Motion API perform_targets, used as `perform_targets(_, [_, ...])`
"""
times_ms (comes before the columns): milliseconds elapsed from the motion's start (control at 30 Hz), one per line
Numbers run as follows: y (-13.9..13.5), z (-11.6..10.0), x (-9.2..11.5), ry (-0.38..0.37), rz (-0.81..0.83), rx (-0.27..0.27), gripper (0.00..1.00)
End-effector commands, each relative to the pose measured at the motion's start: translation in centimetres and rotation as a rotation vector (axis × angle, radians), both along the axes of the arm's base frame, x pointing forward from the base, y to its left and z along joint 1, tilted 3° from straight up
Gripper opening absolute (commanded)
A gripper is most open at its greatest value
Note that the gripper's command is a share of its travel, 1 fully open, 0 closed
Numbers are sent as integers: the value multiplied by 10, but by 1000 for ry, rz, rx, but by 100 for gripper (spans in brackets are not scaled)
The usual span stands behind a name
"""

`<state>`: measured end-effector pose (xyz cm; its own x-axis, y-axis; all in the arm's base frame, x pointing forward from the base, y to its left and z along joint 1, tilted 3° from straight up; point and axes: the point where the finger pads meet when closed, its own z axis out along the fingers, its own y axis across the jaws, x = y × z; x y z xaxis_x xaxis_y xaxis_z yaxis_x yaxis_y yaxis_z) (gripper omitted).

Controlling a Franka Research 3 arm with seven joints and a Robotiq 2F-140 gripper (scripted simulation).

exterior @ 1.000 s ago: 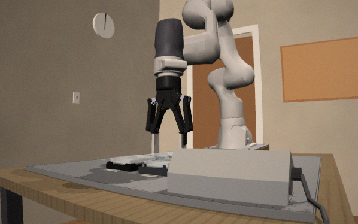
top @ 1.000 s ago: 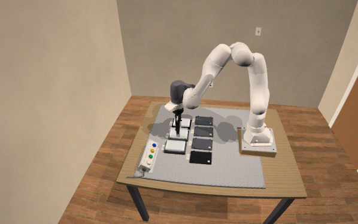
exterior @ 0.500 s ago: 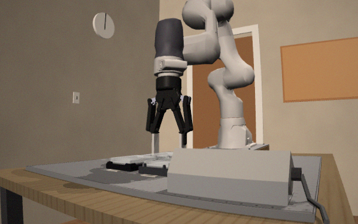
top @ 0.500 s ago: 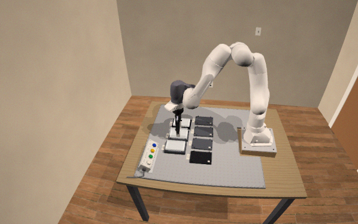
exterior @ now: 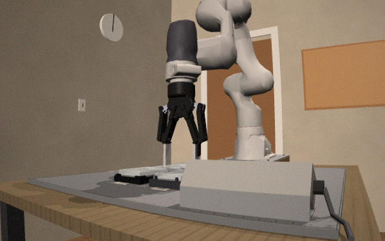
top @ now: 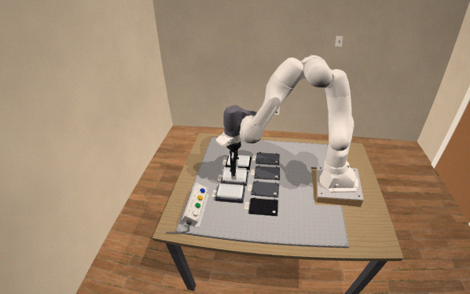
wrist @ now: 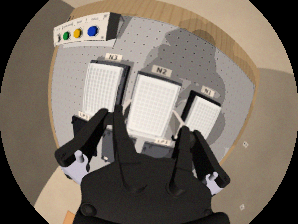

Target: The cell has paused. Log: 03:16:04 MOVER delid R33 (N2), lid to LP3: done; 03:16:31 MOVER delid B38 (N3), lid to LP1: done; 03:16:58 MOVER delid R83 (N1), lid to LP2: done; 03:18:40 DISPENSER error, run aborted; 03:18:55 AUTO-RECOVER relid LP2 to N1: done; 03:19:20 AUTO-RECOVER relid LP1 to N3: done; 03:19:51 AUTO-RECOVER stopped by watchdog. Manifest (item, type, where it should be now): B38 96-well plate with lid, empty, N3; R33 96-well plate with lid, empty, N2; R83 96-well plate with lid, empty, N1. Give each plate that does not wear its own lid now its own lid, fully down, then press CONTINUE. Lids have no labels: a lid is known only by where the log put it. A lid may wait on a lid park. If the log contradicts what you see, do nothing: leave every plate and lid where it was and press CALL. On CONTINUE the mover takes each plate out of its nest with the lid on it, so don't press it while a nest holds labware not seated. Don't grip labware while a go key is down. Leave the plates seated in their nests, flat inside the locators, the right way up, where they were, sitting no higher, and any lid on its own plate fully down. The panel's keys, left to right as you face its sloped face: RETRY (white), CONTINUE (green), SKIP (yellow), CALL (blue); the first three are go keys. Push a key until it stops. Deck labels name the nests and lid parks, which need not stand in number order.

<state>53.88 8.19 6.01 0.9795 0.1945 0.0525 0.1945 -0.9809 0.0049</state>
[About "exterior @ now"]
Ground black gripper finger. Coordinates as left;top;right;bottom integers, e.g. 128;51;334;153
180;103;208;159
157;104;179;166

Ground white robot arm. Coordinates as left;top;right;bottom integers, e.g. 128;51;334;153
165;0;276;160

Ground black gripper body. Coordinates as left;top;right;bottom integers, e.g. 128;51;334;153
167;82;196;118

